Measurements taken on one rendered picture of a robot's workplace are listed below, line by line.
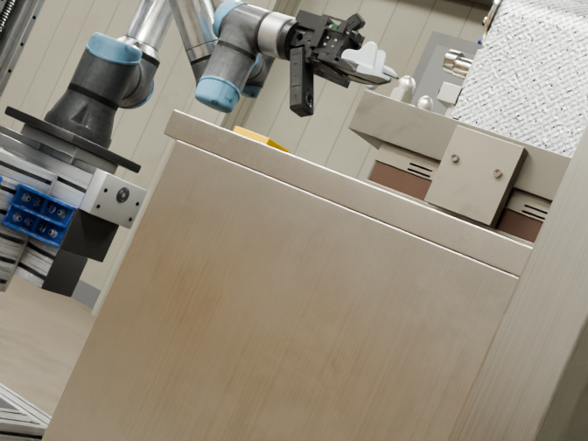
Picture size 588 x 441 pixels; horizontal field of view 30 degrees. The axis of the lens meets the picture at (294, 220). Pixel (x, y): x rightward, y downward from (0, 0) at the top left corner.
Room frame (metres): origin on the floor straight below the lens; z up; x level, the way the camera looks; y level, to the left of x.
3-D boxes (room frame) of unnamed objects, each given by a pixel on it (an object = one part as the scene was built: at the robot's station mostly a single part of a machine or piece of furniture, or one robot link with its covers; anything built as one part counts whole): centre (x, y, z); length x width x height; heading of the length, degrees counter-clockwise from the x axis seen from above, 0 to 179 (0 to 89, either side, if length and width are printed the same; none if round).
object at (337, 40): (1.85, 0.08, 1.12); 0.12 x 0.08 x 0.09; 58
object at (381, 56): (1.80, -0.02, 1.11); 0.09 x 0.03 x 0.06; 58
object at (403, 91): (1.56, -0.07, 1.05); 0.04 x 0.04 x 0.04
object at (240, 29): (1.93, 0.22, 1.11); 0.11 x 0.08 x 0.09; 58
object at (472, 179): (1.43, -0.19, 0.96); 0.10 x 0.03 x 0.11; 58
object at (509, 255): (2.54, -0.71, 0.88); 2.52 x 0.66 x 0.04; 148
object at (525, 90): (1.64, -0.26, 1.13); 0.23 x 0.01 x 0.18; 58
